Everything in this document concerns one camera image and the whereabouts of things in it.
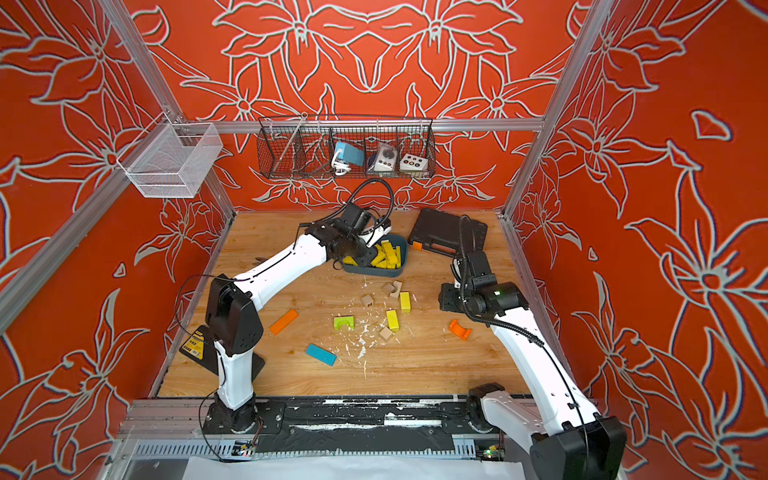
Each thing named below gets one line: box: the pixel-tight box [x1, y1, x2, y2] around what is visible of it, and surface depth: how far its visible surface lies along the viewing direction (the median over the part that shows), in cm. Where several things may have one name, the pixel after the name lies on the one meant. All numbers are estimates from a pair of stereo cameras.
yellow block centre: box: [386, 310, 399, 329], surface depth 90 cm
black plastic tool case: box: [408, 208, 488, 258], surface depth 106 cm
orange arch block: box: [448, 319, 472, 341], surface depth 89 cm
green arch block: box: [334, 316, 355, 331], surface depth 89 cm
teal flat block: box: [306, 343, 337, 367], surface depth 86 cm
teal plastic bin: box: [342, 234, 409, 278], surface depth 102 cm
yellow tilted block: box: [400, 291, 411, 314], surface depth 94 cm
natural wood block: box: [383, 281, 402, 298], surface depth 97 cm
